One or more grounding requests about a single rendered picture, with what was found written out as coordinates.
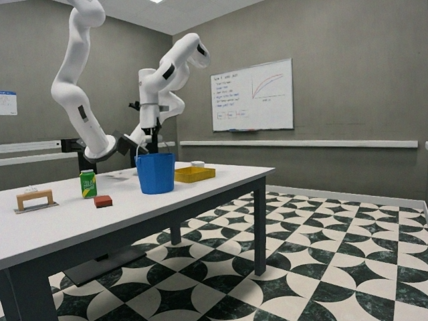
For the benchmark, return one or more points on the green drink can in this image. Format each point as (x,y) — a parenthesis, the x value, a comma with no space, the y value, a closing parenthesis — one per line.
(88,184)

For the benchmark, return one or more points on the reddish-brown rectangular block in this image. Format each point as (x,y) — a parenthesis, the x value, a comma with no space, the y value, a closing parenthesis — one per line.
(103,201)

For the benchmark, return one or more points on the yellow shallow tray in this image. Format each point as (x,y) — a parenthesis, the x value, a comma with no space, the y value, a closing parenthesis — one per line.
(193,174)

